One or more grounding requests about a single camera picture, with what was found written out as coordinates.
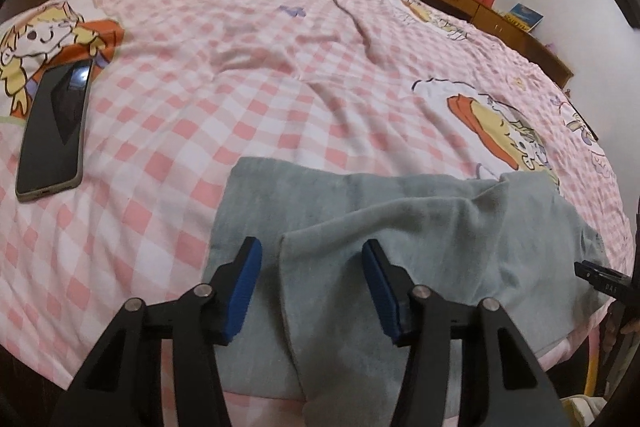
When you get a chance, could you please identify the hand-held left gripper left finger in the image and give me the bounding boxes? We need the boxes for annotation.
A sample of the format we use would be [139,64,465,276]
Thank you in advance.
[50,237,263,427]

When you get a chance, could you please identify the black smartphone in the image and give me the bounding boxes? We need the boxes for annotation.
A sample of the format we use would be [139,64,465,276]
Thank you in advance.
[15,58,96,202]

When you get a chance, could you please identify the pink mattress side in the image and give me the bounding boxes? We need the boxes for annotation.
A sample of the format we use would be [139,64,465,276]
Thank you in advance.
[542,327,601,360]

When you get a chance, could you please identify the blue book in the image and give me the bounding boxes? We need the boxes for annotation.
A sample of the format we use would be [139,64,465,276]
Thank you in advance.
[504,2,545,32]

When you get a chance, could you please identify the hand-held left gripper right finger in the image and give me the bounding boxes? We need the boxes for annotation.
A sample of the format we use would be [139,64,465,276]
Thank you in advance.
[361,239,571,427]

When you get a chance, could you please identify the pink checked printed bedsheet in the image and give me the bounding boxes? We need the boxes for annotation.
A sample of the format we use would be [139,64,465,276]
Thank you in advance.
[0,0,633,408]

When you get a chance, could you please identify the grey pants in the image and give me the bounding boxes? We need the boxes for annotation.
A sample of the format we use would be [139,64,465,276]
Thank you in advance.
[202,156,613,423]

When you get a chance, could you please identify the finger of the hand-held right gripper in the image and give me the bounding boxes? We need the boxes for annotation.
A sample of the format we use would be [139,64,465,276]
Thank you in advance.
[575,259,632,303]

